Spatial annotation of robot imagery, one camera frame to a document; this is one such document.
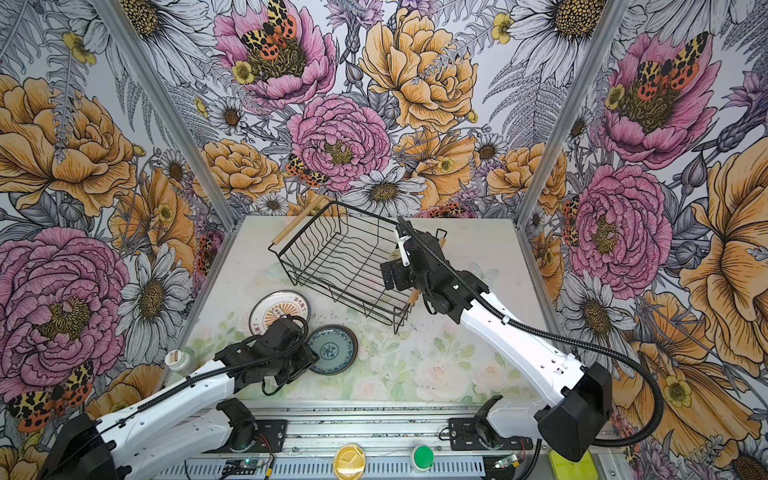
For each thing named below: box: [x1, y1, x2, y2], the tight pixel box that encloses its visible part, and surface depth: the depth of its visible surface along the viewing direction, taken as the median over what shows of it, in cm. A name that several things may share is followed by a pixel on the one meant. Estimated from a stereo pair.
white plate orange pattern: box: [249, 290, 311, 336], surface depth 96 cm
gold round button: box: [333, 443, 366, 480], surface depth 71 cm
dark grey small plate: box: [307, 324, 359, 376], surface depth 89 cm
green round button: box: [414, 445, 435, 469], surface depth 65 cm
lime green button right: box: [549, 449, 598, 480], surface depth 70 cm
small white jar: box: [165, 350, 193, 373], surface depth 79 cm
